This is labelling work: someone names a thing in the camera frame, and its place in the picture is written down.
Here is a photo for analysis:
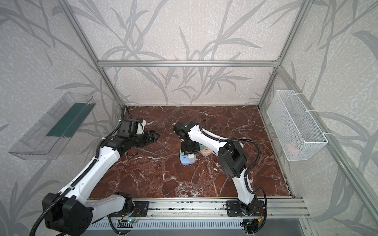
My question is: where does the blue square power strip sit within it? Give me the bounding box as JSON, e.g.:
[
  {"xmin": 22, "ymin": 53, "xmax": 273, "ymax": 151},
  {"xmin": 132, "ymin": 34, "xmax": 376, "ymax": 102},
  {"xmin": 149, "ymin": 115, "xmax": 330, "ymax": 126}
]
[{"xmin": 180, "ymin": 150, "xmax": 196, "ymax": 166}]

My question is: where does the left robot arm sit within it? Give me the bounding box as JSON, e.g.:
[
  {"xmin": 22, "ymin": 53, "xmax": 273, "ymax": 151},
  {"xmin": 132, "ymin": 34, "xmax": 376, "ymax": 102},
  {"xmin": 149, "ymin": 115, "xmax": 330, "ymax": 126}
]
[{"xmin": 30, "ymin": 119, "xmax": 160, "ymax": 236}]

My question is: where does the clear plastic wall bin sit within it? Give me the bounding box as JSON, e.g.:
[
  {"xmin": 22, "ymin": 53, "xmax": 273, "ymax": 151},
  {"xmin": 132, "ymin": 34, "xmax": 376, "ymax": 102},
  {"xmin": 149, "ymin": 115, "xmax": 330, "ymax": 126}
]
[{"xmin": 8, "ymin": 92, "xmax": 96, "ymax": 160}]

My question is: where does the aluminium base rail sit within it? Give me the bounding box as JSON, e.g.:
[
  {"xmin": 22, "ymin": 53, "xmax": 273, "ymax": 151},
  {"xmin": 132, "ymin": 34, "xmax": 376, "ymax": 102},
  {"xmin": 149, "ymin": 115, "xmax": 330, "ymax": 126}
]
[{"xmin": 60, "ymin": 197, "xmax": 311, "ymax": 220}]

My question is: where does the white plug adapter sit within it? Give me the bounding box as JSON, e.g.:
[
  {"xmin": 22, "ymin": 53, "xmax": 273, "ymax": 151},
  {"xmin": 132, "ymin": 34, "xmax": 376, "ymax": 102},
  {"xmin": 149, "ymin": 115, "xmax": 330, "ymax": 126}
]
[{"xmin": 188, "ymin": 153, "xmax": 196, "ymax": 162}]

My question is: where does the pink round power strip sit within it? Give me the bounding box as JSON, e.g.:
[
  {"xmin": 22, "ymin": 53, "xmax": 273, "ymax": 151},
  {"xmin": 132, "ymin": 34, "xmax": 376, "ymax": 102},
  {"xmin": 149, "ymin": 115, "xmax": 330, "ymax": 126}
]
[{"xmin": 200, "ymin": 147, "xmax": 212, "ymax": 156}]

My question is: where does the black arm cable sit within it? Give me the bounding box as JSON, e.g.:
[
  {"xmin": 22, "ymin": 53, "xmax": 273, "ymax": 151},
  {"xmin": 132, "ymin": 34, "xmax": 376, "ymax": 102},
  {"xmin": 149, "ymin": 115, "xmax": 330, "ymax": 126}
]
[
  {"xmin": 198, "ymin": 119, "xmax": 268, "ymax": 231},
  {"xmin": 29, "ymin": 105, "xmax": 132, "ymax": 236}
]

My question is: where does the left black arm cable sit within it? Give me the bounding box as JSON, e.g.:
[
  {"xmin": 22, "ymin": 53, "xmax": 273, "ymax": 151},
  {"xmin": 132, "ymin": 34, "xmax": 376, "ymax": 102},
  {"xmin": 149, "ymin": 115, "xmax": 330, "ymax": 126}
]
[{"xmin": 29, "ymin": 105, "xmax": 132, "ymax": 236}]

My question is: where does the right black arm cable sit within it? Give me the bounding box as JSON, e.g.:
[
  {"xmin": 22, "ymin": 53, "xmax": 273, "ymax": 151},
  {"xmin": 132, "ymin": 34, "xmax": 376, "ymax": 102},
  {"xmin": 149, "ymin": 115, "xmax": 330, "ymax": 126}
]
[{"xmin": 198, "ymin": 119, "xmax": 268, "ymax": 231}]

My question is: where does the white wire mesh basket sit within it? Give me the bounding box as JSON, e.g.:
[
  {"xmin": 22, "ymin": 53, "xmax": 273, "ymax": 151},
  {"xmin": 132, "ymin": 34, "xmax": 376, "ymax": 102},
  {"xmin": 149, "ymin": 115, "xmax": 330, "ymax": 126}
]
[{"xmin": 267, "ymin": 89, "xmax": 328, "ymax": 161}]

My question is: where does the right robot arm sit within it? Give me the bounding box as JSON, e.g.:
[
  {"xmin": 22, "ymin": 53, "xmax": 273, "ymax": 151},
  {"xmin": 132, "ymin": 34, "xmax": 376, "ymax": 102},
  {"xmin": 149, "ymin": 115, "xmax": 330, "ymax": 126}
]
[{"xmin": 173, "ymin": 121, "xmax": 263, "ymax": 216}]

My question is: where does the aluminium frame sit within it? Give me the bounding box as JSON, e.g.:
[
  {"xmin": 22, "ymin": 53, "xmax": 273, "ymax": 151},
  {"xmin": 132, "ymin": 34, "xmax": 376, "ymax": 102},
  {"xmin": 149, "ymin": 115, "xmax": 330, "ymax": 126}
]
[{"xmin": 58, "ymin": 1, "xmax": 378, "ymax": 220}]

